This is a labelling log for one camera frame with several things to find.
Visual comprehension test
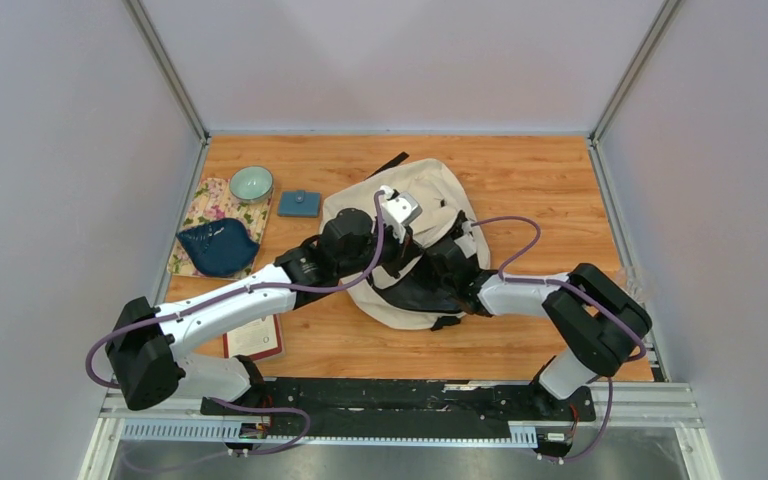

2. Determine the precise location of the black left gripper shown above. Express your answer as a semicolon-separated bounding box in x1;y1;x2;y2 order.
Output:
337;218;426;281

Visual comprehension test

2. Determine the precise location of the beige canvas backpack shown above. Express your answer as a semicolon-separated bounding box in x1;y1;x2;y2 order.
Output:
322;152;491;331

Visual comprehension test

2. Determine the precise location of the red bordered book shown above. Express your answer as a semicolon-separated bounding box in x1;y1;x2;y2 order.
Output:
223;315;285;361

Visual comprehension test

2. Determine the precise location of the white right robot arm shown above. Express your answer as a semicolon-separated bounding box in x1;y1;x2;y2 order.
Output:
424;236;652;419

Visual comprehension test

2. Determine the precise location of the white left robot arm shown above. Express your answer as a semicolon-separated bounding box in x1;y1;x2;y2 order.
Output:
93;209;412;415

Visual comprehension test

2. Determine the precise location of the small blue wallet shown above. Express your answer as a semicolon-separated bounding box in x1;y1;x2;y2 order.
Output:
277;190;322;218

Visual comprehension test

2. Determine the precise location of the pale green ceramic bowl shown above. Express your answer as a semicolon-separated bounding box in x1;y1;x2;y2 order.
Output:
229;165;274;204

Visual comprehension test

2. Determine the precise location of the clear plastic cup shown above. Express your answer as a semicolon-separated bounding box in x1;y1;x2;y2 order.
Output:
613;266;655;305

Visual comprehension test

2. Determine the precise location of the dark blue leaf dish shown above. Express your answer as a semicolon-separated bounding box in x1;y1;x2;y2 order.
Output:
176;218;260;278

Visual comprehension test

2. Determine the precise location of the floral cloth placemat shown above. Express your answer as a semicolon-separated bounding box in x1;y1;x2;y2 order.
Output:
180;177;272;280

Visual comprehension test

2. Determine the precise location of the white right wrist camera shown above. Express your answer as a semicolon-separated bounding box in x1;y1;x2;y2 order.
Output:
454;221;478;258

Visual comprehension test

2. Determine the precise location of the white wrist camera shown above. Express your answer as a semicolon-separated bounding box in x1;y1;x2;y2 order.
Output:
454;221;478;258
376;185;422;243

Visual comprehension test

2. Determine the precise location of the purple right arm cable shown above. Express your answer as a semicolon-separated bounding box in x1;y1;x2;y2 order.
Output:
470;215;650;465

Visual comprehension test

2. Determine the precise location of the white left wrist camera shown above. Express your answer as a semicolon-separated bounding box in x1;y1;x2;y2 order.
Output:
376;185;422;243

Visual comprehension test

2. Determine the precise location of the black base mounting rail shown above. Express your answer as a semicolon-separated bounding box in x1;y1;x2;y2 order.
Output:
198;376;597;460

